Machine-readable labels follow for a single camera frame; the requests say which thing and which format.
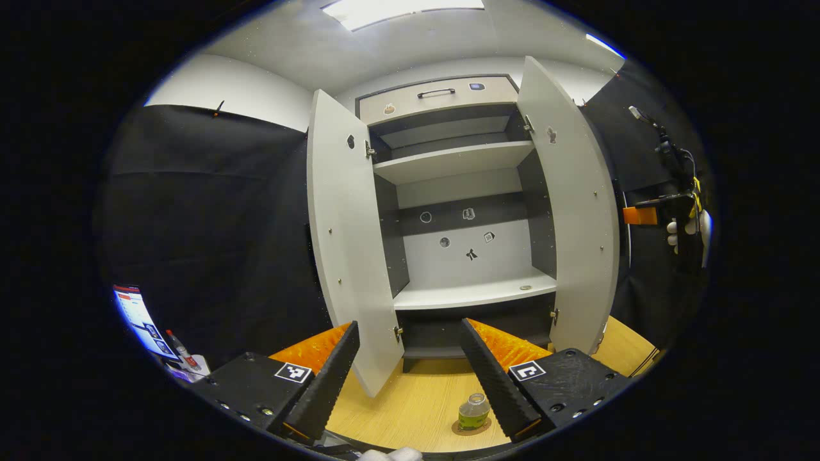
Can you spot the grey cabinet drawer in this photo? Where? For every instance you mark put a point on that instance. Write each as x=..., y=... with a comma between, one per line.
x=410, y=105

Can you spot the red black marker pen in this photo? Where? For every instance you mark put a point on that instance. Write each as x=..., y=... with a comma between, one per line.
x=179, y=349

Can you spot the black backdrop cloth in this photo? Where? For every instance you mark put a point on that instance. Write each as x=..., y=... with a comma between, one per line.
x=647, y=294
x=205, y=224

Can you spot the ceiling light panel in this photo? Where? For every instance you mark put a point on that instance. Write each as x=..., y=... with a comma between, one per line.
x=397, y=11
x=605, y=46

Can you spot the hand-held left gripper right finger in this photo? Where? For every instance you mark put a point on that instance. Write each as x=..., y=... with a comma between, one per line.
x=496, y=384

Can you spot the grey white cabinet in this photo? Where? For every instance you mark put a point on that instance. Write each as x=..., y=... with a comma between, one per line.
x=448, y=160

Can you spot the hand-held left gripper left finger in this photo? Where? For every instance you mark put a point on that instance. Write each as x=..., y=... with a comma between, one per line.
x=327, y=384

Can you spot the green label tea bottle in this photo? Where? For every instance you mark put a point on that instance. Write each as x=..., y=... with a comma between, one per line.
x=473, y=415

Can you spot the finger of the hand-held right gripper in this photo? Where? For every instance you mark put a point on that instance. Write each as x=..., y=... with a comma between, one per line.
x=640, y=216

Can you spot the grey cabinet door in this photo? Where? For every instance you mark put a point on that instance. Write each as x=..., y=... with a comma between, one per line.
x=576, y=224
x=349, y=243

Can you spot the round wooden coaster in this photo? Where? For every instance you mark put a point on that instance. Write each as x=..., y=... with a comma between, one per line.
x=471, y=433

